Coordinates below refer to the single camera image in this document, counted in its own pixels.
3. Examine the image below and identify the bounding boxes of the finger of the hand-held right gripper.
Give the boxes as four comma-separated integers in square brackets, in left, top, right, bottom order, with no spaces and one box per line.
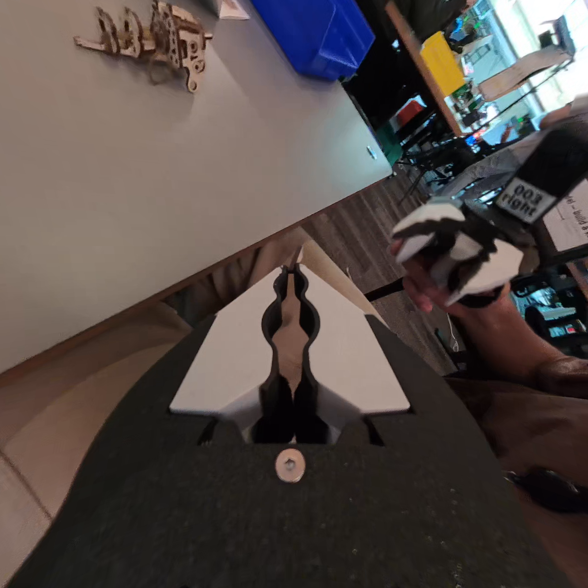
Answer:
[431,238,525,307]
[390,198,466,265]

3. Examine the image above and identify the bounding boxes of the wooden tower model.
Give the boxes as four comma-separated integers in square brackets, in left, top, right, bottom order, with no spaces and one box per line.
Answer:
[73,0,214,93]

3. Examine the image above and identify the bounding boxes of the person's beige pants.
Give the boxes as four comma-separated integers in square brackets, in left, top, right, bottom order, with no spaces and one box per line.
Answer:
[0,227,383,529]

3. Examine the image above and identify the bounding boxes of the blue plastic bin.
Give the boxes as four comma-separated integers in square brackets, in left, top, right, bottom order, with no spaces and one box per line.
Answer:
[249,0,376,82]

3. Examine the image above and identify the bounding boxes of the yellow plastic bin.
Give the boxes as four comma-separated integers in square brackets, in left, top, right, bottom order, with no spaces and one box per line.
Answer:
[419,31,467,97]

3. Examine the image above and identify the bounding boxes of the white marker sign board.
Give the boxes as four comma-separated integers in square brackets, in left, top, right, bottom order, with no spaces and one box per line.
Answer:
[542,178,588,252]

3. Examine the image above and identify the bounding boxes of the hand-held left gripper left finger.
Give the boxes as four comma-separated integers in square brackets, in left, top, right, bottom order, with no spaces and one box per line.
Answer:
[169,268,295,444]

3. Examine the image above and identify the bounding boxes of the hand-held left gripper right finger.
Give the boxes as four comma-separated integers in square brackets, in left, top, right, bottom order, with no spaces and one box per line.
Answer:
[294,264,410,444]

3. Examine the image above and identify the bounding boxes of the person's right forearm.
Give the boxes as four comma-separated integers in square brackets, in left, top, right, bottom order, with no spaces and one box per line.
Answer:
[448,294,570,382]

